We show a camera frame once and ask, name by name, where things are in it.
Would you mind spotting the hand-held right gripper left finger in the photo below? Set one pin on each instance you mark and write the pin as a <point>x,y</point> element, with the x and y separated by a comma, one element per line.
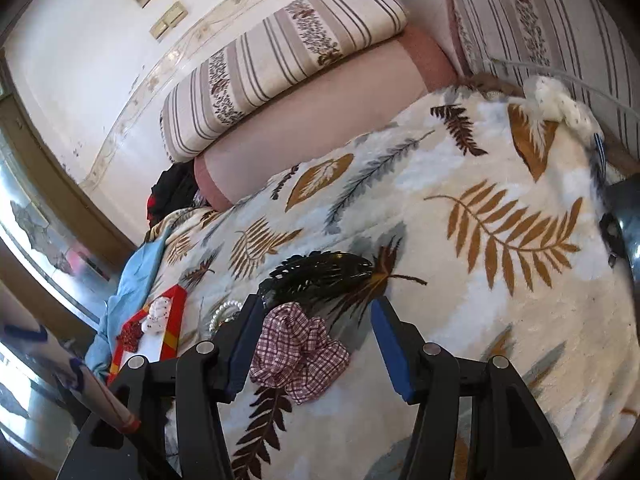
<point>245,345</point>

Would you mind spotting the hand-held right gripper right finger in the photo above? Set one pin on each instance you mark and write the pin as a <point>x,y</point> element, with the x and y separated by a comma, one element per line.
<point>392,355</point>

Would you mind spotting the plaid fabric scrunchie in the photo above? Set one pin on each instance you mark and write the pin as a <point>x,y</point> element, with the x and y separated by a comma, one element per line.
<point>295,350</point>

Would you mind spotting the red-edged white box tray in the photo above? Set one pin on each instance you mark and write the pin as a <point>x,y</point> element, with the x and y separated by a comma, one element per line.
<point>150,347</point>

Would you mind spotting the black decorated hair clip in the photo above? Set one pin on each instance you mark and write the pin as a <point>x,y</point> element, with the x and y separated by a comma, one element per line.
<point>325,272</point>

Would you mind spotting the white dotted scrunchie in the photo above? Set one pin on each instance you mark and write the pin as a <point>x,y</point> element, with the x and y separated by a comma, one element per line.
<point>156,315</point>

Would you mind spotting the leaf print blanket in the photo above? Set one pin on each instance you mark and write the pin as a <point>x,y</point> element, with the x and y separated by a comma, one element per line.
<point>450,260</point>

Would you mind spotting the light blue cloth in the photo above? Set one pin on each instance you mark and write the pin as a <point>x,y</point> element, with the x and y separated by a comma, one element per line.
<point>135,280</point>

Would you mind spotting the red cloth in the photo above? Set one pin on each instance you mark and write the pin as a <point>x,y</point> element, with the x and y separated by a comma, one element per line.
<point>151,212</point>

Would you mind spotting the black clothes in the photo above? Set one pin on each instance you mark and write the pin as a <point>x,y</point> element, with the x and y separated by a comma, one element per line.
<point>172,190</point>

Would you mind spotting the white blue printed roll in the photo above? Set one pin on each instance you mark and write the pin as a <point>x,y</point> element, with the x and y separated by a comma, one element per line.
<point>75,375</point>

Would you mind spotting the pink bolster cushion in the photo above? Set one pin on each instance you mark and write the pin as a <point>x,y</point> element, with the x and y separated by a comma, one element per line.
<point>325,110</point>

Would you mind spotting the dark metal object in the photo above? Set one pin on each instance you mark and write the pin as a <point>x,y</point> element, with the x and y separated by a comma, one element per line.
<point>627,220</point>

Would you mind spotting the striped floral pillow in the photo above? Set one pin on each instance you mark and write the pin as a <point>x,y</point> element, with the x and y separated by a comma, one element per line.
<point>280,60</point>

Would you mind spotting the cream dotted scrunchie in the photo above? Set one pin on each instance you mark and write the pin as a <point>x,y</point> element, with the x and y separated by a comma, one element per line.
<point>555,102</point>

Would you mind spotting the striped floral cushion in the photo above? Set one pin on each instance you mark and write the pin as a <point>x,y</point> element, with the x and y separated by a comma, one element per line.
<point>550,20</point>

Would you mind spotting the wooden door frame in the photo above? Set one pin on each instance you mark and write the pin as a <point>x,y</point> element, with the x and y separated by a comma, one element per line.
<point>60,175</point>

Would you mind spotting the wall switch plate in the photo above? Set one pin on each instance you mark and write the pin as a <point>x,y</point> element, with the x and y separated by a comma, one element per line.
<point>169,20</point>

